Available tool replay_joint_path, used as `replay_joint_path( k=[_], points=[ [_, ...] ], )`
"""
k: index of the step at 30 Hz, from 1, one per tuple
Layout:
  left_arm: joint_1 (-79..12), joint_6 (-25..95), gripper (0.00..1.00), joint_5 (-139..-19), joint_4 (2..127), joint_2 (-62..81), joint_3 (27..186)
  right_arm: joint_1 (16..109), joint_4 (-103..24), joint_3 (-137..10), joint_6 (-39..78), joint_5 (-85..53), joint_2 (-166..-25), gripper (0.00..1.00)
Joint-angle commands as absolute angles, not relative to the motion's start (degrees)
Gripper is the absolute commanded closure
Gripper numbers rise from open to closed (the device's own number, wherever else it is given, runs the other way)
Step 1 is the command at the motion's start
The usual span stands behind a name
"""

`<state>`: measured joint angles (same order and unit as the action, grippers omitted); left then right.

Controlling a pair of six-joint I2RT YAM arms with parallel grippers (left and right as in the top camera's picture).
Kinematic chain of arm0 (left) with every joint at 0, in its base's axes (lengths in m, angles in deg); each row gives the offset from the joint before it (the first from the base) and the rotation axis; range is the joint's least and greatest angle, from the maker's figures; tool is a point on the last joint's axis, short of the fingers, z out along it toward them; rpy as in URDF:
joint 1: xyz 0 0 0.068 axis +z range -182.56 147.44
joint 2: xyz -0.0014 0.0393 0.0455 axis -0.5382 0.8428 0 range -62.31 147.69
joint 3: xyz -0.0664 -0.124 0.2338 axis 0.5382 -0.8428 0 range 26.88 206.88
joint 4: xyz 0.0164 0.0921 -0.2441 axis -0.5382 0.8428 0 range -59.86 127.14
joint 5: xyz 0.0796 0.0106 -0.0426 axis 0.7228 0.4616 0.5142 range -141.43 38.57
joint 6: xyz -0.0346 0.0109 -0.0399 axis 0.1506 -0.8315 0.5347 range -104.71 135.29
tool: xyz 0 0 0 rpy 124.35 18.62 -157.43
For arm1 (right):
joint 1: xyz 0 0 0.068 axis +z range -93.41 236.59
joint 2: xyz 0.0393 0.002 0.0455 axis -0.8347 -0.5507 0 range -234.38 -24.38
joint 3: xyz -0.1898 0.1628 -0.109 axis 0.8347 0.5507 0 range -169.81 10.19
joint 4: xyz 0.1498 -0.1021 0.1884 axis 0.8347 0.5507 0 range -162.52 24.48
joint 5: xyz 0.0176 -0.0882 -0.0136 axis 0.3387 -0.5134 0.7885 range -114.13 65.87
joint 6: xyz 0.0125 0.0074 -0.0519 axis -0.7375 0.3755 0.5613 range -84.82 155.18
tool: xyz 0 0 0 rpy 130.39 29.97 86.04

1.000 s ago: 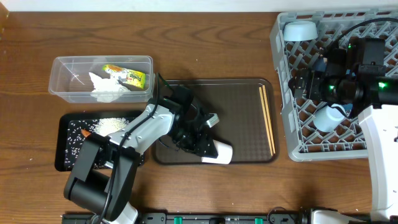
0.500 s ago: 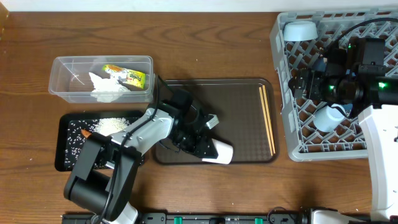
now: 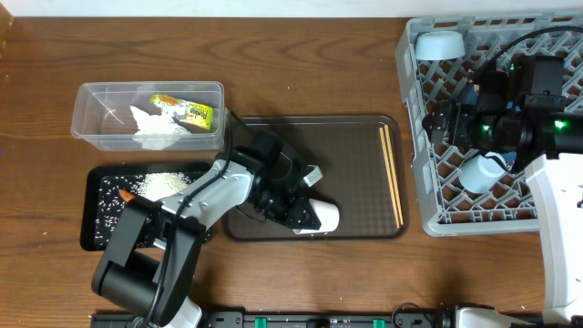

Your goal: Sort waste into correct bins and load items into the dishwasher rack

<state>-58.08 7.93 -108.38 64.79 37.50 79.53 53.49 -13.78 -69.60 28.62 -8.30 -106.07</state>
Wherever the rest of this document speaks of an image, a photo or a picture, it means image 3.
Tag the clear plastic bin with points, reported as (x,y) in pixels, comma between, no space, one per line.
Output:
(102,114)

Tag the light blue cup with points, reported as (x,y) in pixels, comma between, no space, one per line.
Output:
(482,172)

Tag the orange carrot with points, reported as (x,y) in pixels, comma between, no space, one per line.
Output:
(126,196)

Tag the wooden chopstick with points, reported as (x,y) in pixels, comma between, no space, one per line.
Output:
(394,177)
(389,177)

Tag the white napkin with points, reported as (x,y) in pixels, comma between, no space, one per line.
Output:
(156,132)

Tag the dark blue plate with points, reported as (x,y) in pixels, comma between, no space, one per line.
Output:
(484,107)

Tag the white rice pile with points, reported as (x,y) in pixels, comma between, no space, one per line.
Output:
(151,186)

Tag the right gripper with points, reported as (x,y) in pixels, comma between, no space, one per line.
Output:
(461,115)

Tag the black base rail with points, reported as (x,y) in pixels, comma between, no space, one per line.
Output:
(251,320)

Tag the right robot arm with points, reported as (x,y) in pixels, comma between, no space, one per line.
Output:
(548,145)

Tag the brown serving tray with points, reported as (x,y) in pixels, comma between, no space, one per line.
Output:
(348,151)

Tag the yellow-green snack wrapper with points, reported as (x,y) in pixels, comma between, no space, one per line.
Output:
(195,114)

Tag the black plastic tray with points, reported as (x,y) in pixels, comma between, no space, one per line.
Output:
(143,168)

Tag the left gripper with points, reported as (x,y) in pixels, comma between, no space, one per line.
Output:
(294,213)

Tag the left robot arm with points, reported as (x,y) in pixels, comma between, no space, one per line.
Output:
(149,262)

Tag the grey dishwasher rack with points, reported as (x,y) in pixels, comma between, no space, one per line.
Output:
(446,208)

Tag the white cup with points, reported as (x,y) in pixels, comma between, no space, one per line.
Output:
(328,215)

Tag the light blue bowl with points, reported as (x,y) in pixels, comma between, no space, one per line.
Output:
(439,45)

